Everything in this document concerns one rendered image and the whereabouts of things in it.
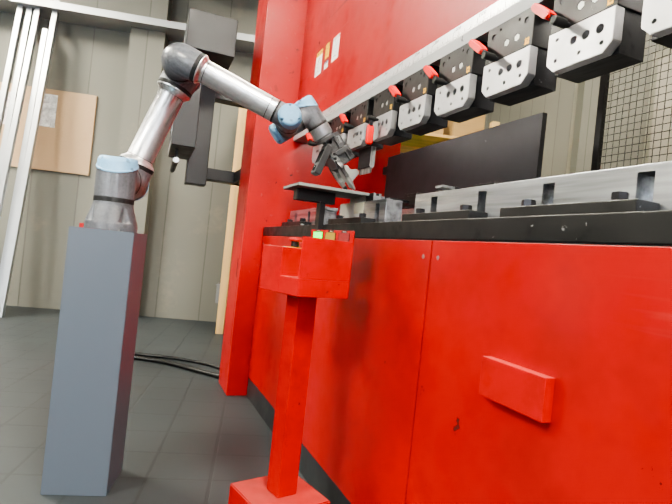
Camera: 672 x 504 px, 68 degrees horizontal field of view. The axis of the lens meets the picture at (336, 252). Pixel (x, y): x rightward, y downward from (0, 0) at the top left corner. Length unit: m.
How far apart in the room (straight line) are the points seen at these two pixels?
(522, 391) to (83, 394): 1.23
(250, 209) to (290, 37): 0.92
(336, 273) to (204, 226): 3.73
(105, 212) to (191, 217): 3.38
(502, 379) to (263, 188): 1.92
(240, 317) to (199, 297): 2.39
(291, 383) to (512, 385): 0.65
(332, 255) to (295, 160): 1.45
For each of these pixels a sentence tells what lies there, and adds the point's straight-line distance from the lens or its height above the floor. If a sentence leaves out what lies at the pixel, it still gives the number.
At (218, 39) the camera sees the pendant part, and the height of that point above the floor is 1.82.
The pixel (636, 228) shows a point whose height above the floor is 0.85.
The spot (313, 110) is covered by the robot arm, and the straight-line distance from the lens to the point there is 1.80.
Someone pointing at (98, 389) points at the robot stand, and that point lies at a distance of 1.65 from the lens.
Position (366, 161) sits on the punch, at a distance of 1.85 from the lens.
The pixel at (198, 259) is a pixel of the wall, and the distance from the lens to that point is 4.96.
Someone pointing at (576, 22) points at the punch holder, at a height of 1.26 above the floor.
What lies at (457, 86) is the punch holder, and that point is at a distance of 1.38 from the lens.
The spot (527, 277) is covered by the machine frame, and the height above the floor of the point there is 0.77.
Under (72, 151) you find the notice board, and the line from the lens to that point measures 5.25.
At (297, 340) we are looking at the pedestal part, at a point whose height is 0.54.
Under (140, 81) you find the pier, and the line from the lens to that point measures 5.10.
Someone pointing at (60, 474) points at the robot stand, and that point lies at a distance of 1.76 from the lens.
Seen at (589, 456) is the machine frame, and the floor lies 0.53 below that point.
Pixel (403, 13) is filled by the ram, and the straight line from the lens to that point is 1.79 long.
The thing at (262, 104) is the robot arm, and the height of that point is 1.22.
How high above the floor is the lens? 0.78
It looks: level
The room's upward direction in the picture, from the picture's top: 6 degrees clockwise
